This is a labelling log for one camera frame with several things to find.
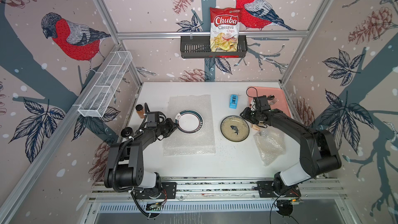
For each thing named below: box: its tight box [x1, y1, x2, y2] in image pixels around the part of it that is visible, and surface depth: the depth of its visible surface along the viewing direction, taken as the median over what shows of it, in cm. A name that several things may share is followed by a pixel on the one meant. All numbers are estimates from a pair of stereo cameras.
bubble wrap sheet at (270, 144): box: [253, 128, 287, 166], surface depth 87 cm
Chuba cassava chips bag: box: [208, 6, 243, 59], surface depth 87 cm
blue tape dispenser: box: [229, 93, 238, 110], surface depth 109 cm
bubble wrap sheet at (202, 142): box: [163, 94, 217, 157], surface depth 92 cm
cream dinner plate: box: [220, 115, 250, 143], surface depth 97 cm
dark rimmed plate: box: [174, 109, 204, 134], surface depth 97 cm
